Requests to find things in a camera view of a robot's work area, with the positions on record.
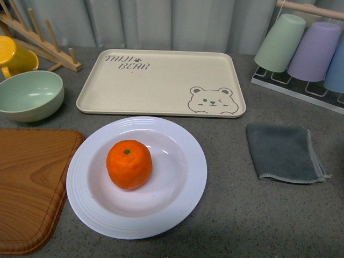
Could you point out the beige bear tray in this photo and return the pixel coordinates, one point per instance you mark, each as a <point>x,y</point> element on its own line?
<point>166,83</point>

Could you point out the green plastic cup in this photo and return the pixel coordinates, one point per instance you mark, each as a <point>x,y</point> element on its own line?
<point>280,44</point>

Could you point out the wooden cutting board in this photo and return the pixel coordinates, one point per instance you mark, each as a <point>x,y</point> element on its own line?
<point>34,166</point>

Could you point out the white ribbed plate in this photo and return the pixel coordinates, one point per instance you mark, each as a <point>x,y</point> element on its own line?
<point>173,190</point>

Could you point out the grey folded cloth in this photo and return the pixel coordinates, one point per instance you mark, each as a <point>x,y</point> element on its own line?
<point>284,153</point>

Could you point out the yellow mug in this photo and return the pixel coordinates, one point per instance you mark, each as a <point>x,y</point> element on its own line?
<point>16,59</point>

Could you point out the purple plastic cup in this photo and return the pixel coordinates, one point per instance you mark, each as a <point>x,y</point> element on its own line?
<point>315,51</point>

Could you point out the blue plastic cup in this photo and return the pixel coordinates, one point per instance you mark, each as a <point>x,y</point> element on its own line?
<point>334,77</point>

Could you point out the orange fruit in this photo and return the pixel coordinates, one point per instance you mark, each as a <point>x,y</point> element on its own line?
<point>129,164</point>

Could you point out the green bowl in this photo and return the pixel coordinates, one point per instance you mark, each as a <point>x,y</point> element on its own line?
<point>31,96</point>

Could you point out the wooden peg dish rack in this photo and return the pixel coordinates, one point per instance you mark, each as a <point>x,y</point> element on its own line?
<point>14,26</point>

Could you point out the white wire cup rack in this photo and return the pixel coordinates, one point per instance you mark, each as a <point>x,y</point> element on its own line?
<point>312,92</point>

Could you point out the grey curtain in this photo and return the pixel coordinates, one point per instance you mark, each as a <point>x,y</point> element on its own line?
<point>205,26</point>

